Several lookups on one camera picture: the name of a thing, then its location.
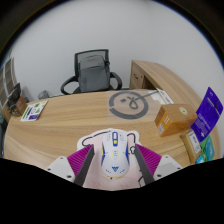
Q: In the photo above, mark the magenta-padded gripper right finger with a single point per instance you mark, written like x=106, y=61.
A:
x=168, y=165

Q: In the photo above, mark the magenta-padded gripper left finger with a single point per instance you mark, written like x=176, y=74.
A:
x=59, y=166

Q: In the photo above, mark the white computer mouse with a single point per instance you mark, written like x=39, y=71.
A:
x=115, y=153

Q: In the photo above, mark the tan box with white label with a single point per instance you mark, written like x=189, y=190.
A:
x=191, y=145

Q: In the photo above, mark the green and blue package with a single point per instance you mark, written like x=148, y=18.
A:
x=208, y=150

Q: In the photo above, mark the small orange-brown box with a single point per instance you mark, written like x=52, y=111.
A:
x=175, y=118

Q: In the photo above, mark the purple card package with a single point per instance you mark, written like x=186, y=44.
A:
x=207, y=115

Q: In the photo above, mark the black box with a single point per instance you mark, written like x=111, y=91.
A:
x=14, y=92

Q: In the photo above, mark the wooden side desk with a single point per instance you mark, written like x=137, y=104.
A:
x=160, y=75

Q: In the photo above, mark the grey bag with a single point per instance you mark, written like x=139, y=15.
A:
x=93, y=73

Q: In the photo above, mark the wooden shelf cabinet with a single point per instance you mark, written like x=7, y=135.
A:
x=7, y=80

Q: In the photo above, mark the black mesh office chair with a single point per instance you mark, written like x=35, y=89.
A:
x=91, y=53

